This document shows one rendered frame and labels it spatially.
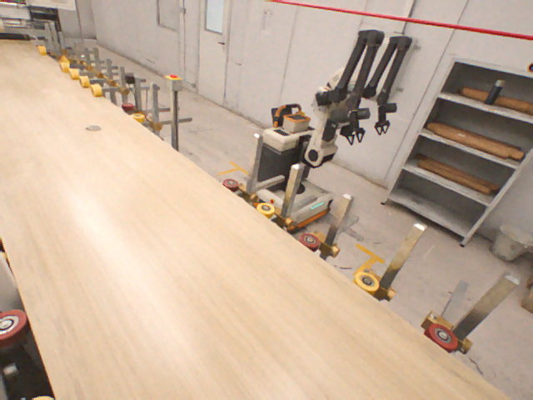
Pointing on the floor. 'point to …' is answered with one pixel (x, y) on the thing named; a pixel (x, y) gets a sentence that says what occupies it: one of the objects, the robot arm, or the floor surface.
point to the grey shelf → (515, 128)
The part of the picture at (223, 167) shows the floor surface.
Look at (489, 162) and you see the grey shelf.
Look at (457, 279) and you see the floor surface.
